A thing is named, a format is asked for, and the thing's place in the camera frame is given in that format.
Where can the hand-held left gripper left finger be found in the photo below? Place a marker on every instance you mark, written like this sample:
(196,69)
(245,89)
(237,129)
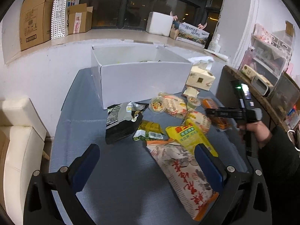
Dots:
(85,164)

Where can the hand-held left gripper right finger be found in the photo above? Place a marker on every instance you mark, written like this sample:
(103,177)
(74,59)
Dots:
(208,168)

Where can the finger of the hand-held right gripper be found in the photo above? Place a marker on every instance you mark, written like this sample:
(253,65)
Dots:
(222,113)

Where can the orange snack packet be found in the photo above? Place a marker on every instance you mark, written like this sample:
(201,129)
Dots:
(211,104)

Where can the clear rice cracker packet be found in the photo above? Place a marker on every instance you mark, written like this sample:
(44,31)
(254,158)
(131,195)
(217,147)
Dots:
(200,120)
(175,105)

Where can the large white orange snack bag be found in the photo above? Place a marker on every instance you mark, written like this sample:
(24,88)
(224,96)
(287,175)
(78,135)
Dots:
(182,173)

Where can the small jelly cup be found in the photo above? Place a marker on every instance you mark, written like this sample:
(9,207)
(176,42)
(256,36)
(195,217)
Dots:
(193,102)

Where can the small cream snack packet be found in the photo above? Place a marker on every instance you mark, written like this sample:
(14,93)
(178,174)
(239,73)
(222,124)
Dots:
(191,91)

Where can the yellow snack packet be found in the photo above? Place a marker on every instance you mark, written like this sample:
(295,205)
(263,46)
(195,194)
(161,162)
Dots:
(187,136)

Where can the black snack packet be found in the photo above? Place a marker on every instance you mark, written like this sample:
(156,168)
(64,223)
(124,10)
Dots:
(119,124)

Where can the round lidded snack cup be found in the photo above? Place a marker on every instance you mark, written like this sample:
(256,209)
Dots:
(157,104)

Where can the green snack packet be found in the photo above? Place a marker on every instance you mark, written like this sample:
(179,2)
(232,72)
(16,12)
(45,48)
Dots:
(148,130)

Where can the white cardboard box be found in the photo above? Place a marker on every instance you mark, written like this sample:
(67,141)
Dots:
(140,75)

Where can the person's right forearm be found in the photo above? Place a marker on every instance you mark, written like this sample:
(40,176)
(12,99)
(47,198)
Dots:
(281,168)

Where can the person's right hand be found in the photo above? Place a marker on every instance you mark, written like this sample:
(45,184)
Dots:
(257,131)

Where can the white alarm clock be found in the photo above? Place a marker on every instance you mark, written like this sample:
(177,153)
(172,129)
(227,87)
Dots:
(260,84)

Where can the wooden side desk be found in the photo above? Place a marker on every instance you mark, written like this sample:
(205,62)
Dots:
(227,86)

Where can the cream small device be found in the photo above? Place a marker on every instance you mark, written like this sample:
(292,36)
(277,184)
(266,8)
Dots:
(248,71)

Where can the cream tissue box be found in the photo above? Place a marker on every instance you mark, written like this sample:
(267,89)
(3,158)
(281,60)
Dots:
(200,77)

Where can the clear desktop organiser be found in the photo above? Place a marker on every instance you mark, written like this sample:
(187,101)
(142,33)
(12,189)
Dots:
(267,49)

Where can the white plastic bottle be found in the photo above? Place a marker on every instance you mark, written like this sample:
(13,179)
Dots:
(215,44)

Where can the white sofa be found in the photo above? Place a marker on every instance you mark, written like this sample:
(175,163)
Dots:
(21,150)

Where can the landscape printed carton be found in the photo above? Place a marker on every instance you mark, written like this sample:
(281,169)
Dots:
(192,34)

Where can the pink toy figure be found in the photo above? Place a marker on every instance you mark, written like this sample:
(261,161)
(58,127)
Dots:
(174,17)
(202,25)

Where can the small brown box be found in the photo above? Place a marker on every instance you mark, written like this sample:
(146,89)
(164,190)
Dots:
(174,32)

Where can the white foam box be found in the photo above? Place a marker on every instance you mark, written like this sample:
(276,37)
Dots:
(159,23)

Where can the small open cardboard box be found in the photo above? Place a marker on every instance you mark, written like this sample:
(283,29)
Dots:
(78,20)

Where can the large brown cardboard box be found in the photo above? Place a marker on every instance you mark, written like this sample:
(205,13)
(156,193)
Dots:
(35,18)

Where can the dotted white paper bag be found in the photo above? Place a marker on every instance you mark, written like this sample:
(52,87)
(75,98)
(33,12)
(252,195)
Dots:
(59,11)

